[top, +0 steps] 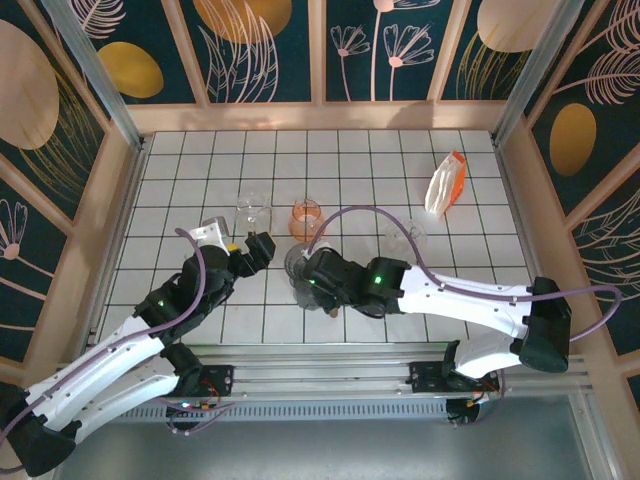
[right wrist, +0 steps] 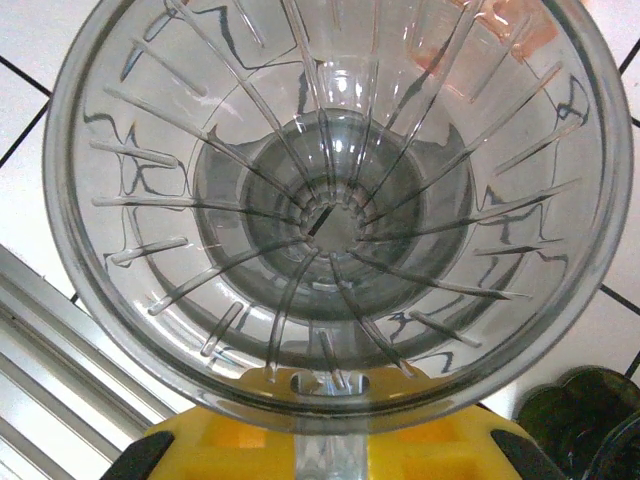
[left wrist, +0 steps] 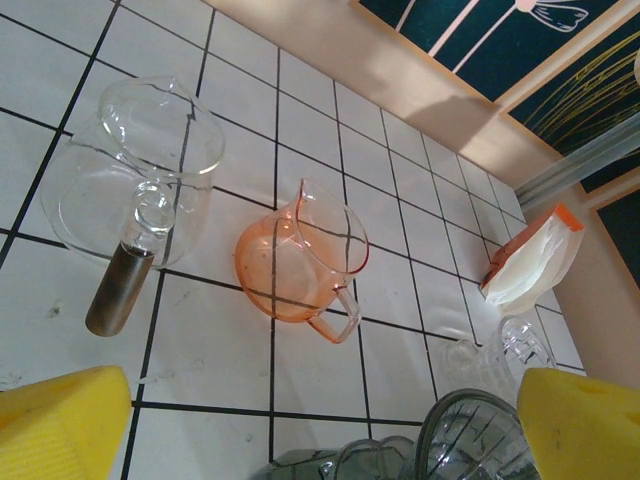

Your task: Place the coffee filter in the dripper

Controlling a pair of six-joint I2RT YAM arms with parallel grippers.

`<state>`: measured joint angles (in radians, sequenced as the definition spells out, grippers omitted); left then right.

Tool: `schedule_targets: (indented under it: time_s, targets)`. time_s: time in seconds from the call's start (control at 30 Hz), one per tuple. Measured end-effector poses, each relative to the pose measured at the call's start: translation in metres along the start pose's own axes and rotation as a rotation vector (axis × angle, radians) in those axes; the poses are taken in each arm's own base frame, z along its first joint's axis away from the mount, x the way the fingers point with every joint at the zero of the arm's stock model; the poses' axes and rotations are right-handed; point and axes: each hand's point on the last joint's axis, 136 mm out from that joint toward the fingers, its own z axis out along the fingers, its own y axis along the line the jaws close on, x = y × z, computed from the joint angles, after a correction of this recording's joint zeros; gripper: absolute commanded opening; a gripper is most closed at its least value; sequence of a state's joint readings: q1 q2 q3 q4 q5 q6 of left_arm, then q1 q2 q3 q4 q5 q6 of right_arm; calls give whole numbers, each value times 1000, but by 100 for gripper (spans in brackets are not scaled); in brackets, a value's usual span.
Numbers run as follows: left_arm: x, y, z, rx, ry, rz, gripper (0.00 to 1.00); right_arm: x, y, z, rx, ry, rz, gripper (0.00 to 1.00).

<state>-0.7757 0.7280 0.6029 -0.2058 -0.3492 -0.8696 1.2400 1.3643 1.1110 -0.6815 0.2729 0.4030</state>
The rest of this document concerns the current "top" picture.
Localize grey dripper brown handle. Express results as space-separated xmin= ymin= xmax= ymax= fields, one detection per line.
xmin=283 ymin=243 xmax=341 ymax=320

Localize clear glass server brown handle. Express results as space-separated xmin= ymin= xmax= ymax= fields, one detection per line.
xmin=235 ymin=193 xmax=274 ymax=239

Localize orange translucent cup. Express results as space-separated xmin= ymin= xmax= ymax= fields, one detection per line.
xmin=288 ymin=198 xmax=327 ymax=242

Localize clear glass dripper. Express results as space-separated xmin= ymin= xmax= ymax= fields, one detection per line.
xmin=385 ymin=217 xmax=427 ymax=252

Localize orange white filter pack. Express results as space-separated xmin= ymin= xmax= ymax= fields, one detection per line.
xmin=423 ymin=150 xmax=468 ymax=217

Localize perforated metal strip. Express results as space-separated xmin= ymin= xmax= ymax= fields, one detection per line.
xmin=69 ymin=401 xmax=451 ymax=422

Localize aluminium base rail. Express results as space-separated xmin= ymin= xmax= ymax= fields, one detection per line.
xmin=53 ymin=342 xmax=587 ymax=404

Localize aluminium side rail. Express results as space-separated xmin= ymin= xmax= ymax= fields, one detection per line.
xmin=82 ymin=142 xmax=151 ymax=351
xmin=492 ymin=134 xmax=551 ymax=321

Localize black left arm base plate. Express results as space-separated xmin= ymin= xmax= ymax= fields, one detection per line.
xmin=197 ymin=363 xmax=236 ymax=400

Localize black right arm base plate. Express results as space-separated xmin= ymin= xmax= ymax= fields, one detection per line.
xmin=408 ymin=360 xmax=501 ymax=396

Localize short purple cable loop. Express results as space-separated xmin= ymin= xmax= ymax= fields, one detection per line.
xmin=164 ymin=397 xmax=234 ymax=437
xmin=447 ymin=372 xmax=512 ymax=430

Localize aluminium frame post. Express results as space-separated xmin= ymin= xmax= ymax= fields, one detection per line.
xmin=39 ymin=0 xmax=147 ymax=151
xmin=492 ymin=0 xmax=586 ymax=147

